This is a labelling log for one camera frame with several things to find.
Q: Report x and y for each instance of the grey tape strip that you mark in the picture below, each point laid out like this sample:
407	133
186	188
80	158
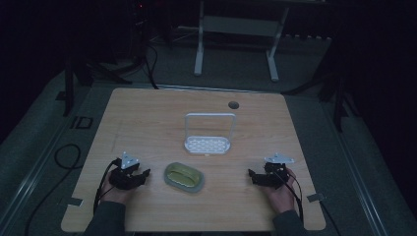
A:
72	201
316	197

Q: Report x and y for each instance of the person's left hand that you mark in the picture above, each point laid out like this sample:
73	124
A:
115	194

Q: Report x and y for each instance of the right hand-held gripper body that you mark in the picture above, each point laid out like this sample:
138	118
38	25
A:
276	175

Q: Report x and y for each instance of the white metal stand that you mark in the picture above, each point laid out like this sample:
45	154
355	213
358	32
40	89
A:
200	49

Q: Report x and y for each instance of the black tripod stand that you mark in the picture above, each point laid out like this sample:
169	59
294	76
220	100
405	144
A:
339	105
69	88

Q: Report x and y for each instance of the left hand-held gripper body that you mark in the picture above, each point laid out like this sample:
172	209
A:
124	177

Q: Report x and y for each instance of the white plastic drain rack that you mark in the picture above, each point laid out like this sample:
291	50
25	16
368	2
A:
208	144

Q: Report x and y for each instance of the person's right hand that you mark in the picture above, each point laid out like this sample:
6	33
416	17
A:
282	196

